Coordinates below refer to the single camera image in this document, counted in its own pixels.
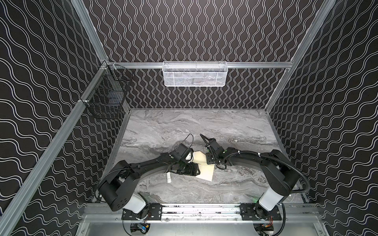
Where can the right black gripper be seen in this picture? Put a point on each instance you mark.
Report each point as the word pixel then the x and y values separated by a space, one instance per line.
pixel 214 151

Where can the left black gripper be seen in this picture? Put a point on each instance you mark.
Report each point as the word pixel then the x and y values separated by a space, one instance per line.
pixel 190 168

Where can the cream yellow envelope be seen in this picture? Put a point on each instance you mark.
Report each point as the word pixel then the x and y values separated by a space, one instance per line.
pixel 206 170

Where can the white glue stick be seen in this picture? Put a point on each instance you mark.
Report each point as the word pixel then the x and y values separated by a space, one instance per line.
pixel 168 176

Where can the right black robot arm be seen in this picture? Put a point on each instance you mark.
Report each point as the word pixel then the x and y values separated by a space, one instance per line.
pixel 282 176

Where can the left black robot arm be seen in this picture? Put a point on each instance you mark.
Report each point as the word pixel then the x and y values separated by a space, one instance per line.
pixel 118 186

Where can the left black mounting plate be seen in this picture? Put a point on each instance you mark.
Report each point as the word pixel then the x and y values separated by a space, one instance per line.
pixel 152 211

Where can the black mounting plate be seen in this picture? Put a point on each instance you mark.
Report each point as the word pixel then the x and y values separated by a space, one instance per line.
pixel 152 211
pixel 253 211

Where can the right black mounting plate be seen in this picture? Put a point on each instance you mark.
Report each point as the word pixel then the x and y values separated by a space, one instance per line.
pixel 253 211

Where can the white wire mesh basket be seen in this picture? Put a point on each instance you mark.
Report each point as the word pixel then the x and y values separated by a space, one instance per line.
pixel 194 74

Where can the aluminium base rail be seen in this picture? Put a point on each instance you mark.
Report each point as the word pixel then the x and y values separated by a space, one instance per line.
pixel 204 213

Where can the black wire basket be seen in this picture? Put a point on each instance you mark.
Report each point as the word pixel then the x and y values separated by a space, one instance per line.
pixel 107 99

